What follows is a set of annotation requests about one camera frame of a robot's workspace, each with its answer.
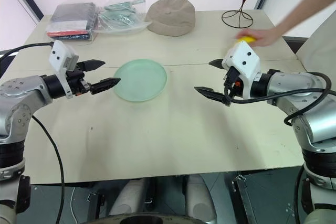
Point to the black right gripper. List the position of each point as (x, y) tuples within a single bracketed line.
[(233, 83)]

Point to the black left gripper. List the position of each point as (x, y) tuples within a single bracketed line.
[(77, 82)]

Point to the yellow object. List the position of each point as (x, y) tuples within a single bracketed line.
[(248, 39)]

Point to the person's bare forearm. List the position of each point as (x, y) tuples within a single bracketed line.
[(307, 6)]

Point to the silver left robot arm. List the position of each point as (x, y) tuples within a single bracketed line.
[(21, 98)]

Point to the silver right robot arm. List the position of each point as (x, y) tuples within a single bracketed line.
[(309, 119)]

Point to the pale green round plate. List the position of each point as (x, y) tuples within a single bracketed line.
[(140, 79)]

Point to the person's bare hand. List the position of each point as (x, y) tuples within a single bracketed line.
[(265, 36)]

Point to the clear plastic bag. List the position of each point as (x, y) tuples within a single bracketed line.
[(118, 26)]

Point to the green plastic items bundle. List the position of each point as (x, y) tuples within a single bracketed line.
[(119, 11)]

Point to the black folded cloth pack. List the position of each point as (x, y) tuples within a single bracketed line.
[(73, 11)]

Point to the beige knitted cap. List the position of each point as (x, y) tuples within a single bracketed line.
[(170, 16)]

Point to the white rounded robot leg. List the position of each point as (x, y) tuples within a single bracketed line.
[(200, 197), (127, 197)]

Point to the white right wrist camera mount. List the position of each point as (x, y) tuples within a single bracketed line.
[(245, 58)]

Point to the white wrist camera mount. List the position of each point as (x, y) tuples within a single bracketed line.
[(59, 54), (245, 58)]

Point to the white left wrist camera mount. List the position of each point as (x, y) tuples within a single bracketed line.
[(59, 54)]

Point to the black metal table frame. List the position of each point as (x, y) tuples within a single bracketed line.
[(245, 197)]

